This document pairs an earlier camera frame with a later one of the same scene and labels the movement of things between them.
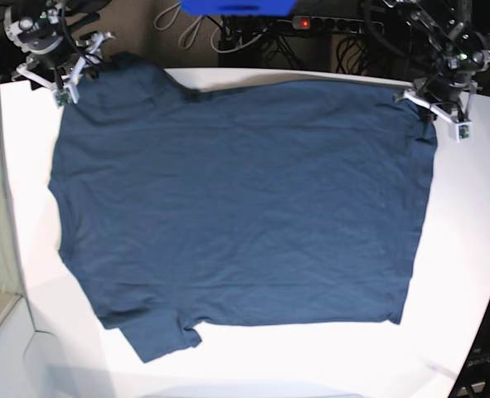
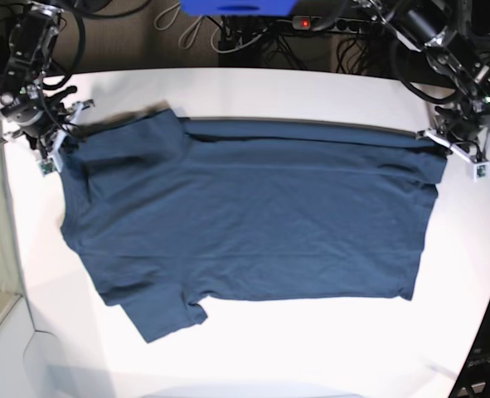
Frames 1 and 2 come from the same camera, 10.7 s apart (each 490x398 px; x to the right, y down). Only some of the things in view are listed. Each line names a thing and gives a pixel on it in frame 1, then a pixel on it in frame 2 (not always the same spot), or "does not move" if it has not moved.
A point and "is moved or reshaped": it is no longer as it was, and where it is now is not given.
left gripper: (61, 63) to (50, 118)
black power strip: (337, 24) does not move
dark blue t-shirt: (239, 206) is moved or reshaped
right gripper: (444, 89) to (464, 123)
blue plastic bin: (238, 7) does not move
